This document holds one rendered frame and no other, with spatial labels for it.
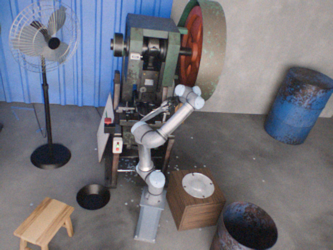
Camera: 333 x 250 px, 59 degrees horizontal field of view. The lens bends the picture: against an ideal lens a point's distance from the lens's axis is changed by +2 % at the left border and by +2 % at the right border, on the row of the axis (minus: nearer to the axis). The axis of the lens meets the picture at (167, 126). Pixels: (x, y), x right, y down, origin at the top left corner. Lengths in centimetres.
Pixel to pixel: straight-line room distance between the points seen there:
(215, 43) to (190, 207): 131
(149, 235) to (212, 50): 155
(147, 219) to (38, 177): 122
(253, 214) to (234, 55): 221
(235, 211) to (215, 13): 156
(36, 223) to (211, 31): 183
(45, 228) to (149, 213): 74
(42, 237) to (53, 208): 23
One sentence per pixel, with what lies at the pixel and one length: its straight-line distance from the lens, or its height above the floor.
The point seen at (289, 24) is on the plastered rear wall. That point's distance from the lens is 421.
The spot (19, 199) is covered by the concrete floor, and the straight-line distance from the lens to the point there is 296.
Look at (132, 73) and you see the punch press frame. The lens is 241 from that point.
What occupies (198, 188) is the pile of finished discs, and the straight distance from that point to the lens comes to 262.
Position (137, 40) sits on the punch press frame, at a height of 143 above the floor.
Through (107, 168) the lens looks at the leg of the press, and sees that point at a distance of 310.
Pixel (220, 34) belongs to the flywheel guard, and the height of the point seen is 160.
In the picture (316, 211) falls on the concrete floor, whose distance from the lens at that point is 355.
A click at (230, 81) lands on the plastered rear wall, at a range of 422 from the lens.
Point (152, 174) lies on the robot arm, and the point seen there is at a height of 68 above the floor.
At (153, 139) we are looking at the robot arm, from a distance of 185.
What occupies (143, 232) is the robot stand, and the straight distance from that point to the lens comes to 256.
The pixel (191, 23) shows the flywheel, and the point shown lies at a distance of 272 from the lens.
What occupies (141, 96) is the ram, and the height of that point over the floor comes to 92.
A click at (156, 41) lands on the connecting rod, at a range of 239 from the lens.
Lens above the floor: 221
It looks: 35 degrees down
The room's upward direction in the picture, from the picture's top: 12 degrees clockwise
